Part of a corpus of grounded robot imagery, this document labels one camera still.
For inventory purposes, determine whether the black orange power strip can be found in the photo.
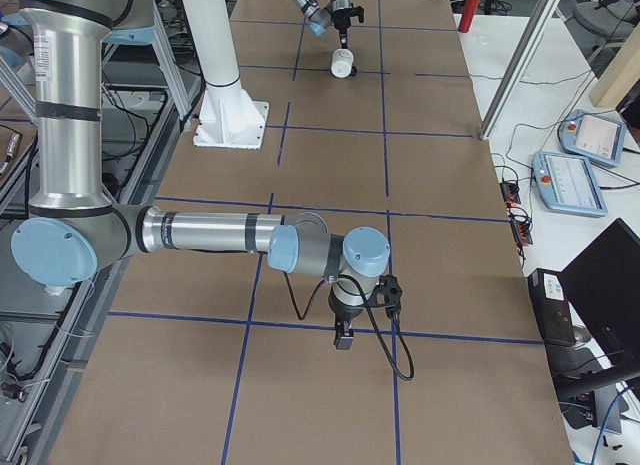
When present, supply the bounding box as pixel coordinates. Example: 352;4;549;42
500;180;533;247

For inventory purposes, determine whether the blue teach pendant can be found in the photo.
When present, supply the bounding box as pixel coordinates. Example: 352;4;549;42
532;151;608;218
558;109;627;168

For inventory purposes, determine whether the grey aluminium profile post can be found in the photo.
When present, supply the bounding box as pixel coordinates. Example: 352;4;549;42
479;0;560;140

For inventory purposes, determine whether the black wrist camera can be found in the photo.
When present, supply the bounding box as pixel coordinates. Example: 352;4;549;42
368;274;403;320

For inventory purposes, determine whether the black computer monitor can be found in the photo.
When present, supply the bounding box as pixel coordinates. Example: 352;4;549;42
554;218;639;400

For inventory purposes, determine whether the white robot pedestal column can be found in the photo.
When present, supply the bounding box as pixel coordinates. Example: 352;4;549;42
178;0;270;151

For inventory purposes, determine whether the black camera cable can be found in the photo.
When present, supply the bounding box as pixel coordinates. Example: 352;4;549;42
282;272;416;382

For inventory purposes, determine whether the near blue teach pendant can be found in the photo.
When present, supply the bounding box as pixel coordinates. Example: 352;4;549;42
532;151;608;218

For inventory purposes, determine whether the black box device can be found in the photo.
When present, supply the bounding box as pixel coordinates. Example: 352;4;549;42
527;268;576;347

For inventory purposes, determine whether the far blue teach pendant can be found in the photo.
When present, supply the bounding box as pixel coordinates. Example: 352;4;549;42
558;109;627;168

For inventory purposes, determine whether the white smiley mug black handle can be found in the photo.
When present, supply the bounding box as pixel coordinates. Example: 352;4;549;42
330;48;357;79

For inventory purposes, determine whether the red cylinder bottle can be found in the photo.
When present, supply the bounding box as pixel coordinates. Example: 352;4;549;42
458;0;480;33

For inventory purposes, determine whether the brown paper table mat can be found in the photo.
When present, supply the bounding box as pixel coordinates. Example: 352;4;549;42
48;0;573;464

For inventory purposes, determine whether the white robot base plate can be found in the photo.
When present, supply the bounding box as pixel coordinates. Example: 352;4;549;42
193;98;269;149

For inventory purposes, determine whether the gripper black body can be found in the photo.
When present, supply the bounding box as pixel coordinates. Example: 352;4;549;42
333;6;362;31
331;301;361;331

